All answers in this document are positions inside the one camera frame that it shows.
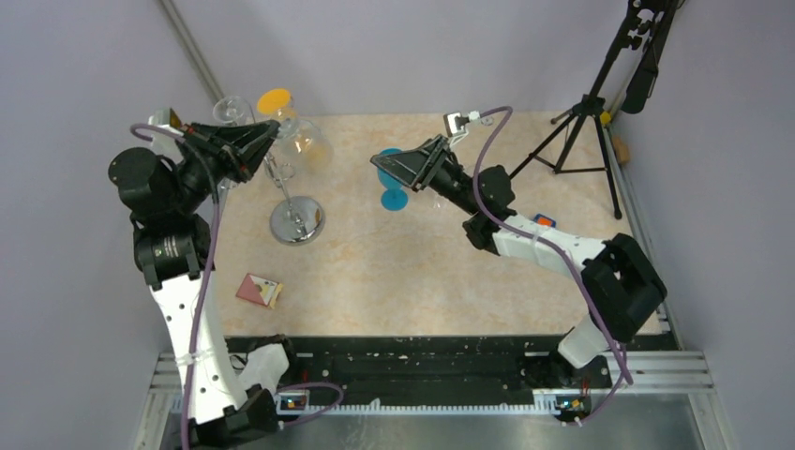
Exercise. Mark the black base frame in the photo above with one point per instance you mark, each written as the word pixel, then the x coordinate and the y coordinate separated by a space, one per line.
pixel 460 372

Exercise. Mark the red triangular card box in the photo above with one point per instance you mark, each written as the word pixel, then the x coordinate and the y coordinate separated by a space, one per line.
pixel 259 291

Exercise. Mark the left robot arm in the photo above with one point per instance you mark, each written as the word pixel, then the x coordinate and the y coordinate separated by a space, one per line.
pixel 163 182

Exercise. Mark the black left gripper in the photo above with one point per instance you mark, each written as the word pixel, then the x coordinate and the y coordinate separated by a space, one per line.
pixel 237 148

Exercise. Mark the orange plastic wine glass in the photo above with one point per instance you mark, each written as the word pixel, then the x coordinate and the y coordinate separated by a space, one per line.
pixel 273 101

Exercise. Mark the blue orange toy block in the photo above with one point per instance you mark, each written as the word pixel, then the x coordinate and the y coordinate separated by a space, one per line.
pixel 544 220

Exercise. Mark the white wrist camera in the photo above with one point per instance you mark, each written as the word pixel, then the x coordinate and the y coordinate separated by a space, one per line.
pixel 165 118
pixel 456 125

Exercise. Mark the clear stemmed wine glass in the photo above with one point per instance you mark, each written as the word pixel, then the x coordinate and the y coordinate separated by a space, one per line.
pixel 233 111

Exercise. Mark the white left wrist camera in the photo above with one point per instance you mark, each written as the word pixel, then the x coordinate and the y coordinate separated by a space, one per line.
pixel 165 118

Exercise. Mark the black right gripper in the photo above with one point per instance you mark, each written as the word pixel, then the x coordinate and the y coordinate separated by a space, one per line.
pixel 414 168

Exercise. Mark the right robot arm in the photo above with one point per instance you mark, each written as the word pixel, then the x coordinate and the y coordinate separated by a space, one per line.
pixel 619 283

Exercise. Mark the black tripod stand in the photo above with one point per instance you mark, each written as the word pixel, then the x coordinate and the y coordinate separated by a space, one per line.
pixel 643 30

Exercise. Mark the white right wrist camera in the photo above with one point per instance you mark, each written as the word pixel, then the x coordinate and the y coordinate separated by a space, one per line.
pixel 456 125

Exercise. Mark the chrome wine glass rack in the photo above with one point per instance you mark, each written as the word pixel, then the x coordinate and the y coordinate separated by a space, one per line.
pixel 296 220

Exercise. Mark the blue plastic wine glass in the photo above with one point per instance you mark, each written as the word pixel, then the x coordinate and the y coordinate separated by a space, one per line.
pixel 394 198

